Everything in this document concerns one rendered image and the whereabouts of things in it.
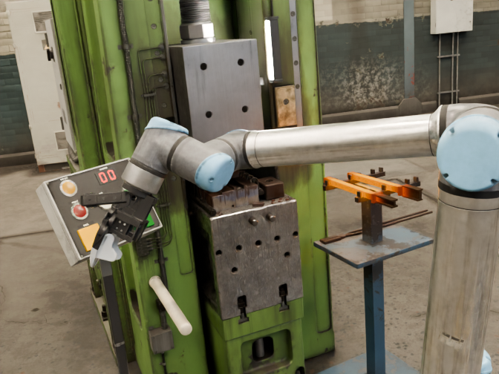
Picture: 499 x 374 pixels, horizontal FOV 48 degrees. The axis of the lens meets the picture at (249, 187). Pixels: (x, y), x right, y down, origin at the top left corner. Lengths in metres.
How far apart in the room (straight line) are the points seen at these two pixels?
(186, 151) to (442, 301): 0.60
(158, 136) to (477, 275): 0.71
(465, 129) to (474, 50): 8.64
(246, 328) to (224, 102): 0.94
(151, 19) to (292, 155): 1.13
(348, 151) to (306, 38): 1.33
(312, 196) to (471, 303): 1.59
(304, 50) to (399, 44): 6.54
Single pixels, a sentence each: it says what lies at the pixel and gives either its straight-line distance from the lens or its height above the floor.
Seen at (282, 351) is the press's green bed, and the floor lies 0.20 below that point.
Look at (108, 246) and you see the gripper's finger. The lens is 1.32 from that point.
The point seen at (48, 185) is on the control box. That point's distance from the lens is 1.91.
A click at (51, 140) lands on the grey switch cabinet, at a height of 0.40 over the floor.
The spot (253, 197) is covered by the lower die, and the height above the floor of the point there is 0.94.
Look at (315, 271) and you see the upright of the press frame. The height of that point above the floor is 0.46.
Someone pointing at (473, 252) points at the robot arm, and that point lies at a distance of 1.05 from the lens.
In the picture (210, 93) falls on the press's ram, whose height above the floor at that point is 1.39.
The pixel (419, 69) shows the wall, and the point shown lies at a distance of 9.17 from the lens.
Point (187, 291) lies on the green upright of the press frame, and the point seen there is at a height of 0.54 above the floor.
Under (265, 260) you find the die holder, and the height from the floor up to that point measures 0.68.
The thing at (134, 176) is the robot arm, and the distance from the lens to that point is 1.27.
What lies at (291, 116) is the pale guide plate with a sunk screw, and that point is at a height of 1.23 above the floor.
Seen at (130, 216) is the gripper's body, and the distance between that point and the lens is 1.30.
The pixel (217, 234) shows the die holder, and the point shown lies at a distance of 2.22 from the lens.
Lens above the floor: 1.63
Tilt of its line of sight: 16 degrees down
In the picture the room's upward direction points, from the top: 5 degrees counter-clockwise
